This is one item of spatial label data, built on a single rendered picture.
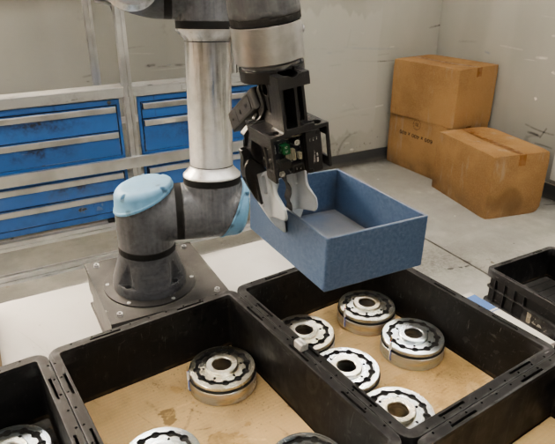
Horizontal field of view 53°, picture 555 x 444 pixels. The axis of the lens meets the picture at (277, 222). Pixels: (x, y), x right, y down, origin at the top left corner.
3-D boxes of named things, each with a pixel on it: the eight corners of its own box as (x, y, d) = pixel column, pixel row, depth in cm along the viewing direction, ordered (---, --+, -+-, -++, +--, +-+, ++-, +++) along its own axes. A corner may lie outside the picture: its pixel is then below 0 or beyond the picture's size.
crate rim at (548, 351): (233, 299, 93) (233, 287, 92) (366, 253, 109) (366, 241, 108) (407, 458, 63) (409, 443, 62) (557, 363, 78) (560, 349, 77)
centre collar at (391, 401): (372, 408, 77) (372, 404, 76) (397, 395, 79) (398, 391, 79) (397, 431, 73) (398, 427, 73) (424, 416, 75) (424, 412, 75)
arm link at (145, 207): (117, 230, 118) (110, 171, 112) (181, 225, 121) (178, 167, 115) (115, 258, 107) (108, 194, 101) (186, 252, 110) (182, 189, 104)
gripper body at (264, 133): (274, 190, 60) (258, 79, 54) (243, 166, 67) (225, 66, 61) (335, 170, 62) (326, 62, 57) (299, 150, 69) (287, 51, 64)
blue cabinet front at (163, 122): (148, 210, 274) (136, 96, 250) (276, 184, 305) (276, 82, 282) (149, 211, 272) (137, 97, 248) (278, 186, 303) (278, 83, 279)
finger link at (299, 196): (308, 244, 67) (299, 175, 62) (286, 225, 72) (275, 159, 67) (330, 235, 68) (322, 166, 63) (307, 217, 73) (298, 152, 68)
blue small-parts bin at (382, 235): (249, 227, 81) (249, 182, 78) (335, 210, 87) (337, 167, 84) (323, 292, 65) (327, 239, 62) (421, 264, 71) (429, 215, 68)
